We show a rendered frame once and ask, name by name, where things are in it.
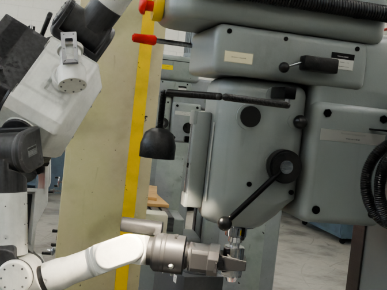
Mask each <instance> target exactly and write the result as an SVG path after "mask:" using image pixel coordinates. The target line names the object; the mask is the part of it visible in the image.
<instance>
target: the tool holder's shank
mask: <svg viewBox="0 0 387 290"><path fill-rule="evenodd" d="M228 241H229V242H230V246H232V247H239V246H240V243H242V241H241V239H240V238H232V237H229V239H228Z"/></svg>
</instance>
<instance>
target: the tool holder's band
mask: <svg viewBox="0 0 387 290"><path fill-rule="evenodd" d="M223 249H224V250H225V251H229V252H232V253H243V252H244V251H245V247H244V246H241V245H240V246H239V247H232V246H230V244H225V245H224V248H223Z"/></svg>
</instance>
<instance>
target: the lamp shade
mask: <svg viewBox="0 0 387 290"><path fill-rule="evenodd" d="M175 152H176V144H175V140H174V135H173V134H172V133H171V132H170V131H169V130H168V129H165V128H164V127H155V128H150V129H149V130H147V131H146V132H145V133H144V136H143V138H142V140H141V143H140V149H139V156H140V157H144V158H152V159H163V160H174V158H175Z"/></svg>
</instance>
